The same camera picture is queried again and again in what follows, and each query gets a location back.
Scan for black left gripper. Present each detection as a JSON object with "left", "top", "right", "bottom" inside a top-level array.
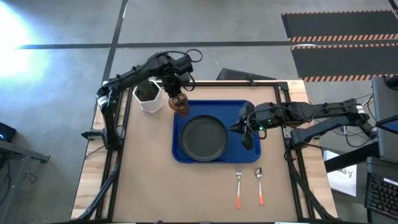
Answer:
[{"left": 161, "top": 73, "right": 188, "bottom": 108}]

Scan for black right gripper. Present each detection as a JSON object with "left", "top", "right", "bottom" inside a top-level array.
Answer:
[{"left": 229, "top": 101, "right": 282, "bottom": 151}]

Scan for amber ribbed glass cup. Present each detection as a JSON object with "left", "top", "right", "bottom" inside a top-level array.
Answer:
[{"left": 169, "top": 92, "right": 190, "bottom": 116}]

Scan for blue plastic tray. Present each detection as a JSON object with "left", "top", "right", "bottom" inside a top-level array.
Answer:
[{"left": 171, "top": 99, "right": 262, "bottom": 164}]

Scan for dark grey round plate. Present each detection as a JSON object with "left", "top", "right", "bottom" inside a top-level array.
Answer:
[{"left": 179, "top": 114, "right": 229, "bottom": 162}]

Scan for silver fork orange handle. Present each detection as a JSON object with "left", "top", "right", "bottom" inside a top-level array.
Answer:
[{"left": 235, "top": 165, "right": 243, "bottom": 210}]

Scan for silver spoon orange handle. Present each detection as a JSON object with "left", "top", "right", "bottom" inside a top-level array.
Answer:
[{"left": 255, "top": 167, "right": 265, "bottom": 207}]

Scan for white hexagonal plant pot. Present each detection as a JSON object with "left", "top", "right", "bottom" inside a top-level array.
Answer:
[{"left": 132, "top": 80, "right": 164, "bottom": 113}]

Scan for black desk beam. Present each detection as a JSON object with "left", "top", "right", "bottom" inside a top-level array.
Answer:
[{"left": 325, "top": 142, "right": 380, "bottom": 174}]

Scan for black floor mat hazard stripes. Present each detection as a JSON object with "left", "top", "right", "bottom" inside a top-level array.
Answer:
[
  {"left": 281, "top": 11, "right": 398, "bottom": 43},
  {"left": 290, "top": 43, "right": 398, "bottom": 83}
]

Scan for black backlit keyboard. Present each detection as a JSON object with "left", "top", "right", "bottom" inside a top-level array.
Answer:
[{"left": 364, "top": 172, "right": 398, "bottom": 222}]

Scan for grey side desk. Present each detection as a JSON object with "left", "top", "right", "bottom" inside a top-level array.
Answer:
[{"left": 0, "top": 139, "right": 50, "bottom": 224}]

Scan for black electronic device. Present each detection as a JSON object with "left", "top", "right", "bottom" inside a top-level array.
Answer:
[{"left": 0, "top": 122, "right": 17, "bottom": 143}]

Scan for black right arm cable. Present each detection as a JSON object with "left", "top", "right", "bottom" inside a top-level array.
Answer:
[{"left": 247, "top": 106, "right": 269, "bottom": 141}]

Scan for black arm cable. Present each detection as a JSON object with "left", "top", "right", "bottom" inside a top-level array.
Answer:
[
  {"left": 185, "top": 49, "right": 203, "bottom": 93},
  {"left": 247, "top": 106, "right": 269, "bottom": 141}
]

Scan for black aluminium table frame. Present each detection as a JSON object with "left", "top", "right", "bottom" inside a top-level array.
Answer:
[{"left": 76, "top": 80, "right": 338, "bottom": 222}]

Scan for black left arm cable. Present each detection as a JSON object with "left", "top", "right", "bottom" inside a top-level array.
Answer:
[{"left": 185, "top": 49, "right": 203, "bottom": 93}]

